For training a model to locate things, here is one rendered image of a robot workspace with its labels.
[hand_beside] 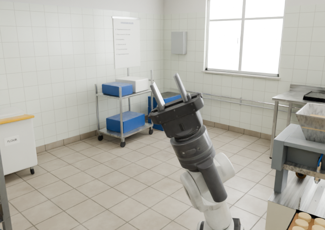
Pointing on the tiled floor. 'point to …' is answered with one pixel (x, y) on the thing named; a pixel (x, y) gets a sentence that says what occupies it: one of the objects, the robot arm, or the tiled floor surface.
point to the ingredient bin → (17, 140)
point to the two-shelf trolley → (122, 114)
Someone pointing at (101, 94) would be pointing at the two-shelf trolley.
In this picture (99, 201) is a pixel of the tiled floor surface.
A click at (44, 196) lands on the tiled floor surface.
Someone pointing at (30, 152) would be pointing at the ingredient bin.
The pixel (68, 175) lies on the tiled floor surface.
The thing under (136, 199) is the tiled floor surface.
